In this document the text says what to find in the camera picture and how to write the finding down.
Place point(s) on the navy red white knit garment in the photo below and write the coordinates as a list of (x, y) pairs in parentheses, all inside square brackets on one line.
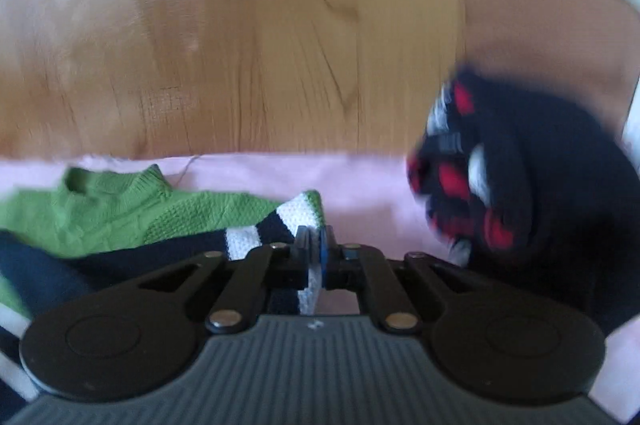
[(540, 165)]

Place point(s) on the wooden headboard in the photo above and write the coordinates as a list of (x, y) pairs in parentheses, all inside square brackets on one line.
[(250, 30)]

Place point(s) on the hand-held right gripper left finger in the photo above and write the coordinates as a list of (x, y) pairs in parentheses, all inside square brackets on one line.
[(306, 255)]

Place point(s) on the pink printed bedsheet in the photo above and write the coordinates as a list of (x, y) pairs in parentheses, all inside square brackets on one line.
[(360, 195)]

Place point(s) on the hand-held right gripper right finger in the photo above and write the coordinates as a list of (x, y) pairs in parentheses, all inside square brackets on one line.
[(327, 255)]

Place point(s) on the green navy white knit sweater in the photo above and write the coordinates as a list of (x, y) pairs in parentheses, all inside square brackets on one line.
[(150, 215)]

